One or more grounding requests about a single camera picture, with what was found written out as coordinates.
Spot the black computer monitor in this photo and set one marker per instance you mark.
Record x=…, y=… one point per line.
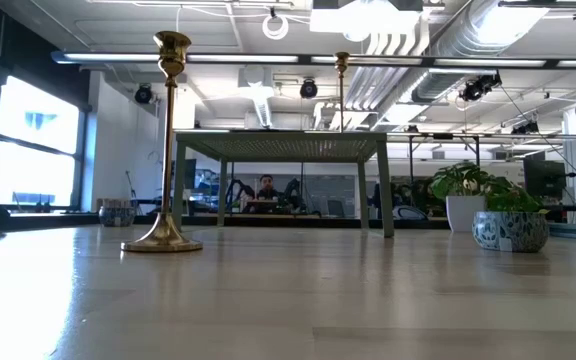
x=543, y=177

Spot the black chair back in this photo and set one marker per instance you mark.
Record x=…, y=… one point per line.
x=410, y=213

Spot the brown wooden blocks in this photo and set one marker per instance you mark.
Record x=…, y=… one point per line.
x=113, y=201

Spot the teal leaf patterned candle bowl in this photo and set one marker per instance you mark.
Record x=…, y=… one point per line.
x=510, y=232

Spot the black metal stand frame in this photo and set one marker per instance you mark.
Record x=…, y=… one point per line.
x=411, y=155

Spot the blue floral patterned candle bowl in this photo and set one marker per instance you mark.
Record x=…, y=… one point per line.
x=116, y=217

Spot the white ceiling pipes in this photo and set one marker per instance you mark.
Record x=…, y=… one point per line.
x=383, y=75

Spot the background black robot arm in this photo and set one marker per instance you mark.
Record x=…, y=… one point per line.
x=293, y=192
x=238, y=192

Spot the person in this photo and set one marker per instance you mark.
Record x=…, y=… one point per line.
x=267, y=182

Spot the tall gold brass candlestick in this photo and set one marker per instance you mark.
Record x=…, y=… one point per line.
x=341, y=62
x=164, y=235

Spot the green leafy plant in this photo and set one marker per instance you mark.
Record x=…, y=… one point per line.
x=468, y=180

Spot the black ceiling camera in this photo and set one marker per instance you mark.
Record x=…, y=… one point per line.
x=478, y=87
x=143, y=93
x=525, y=128
x=308, y=89

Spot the white ceiling air unit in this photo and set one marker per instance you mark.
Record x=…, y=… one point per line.
x=255, y=90

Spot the silver ventilation duct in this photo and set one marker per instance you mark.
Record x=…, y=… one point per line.
x=468, y=35

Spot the long ceiling light bar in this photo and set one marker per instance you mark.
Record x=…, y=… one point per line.
x=243, y=58

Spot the white ceiling light panel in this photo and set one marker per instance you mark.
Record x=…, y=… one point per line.
x=368, y=22

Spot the white plant pot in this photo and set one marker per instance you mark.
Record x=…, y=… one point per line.
x=463, y=215

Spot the green perforated metal shelf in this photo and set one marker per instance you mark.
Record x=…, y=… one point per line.
x=288, y=147

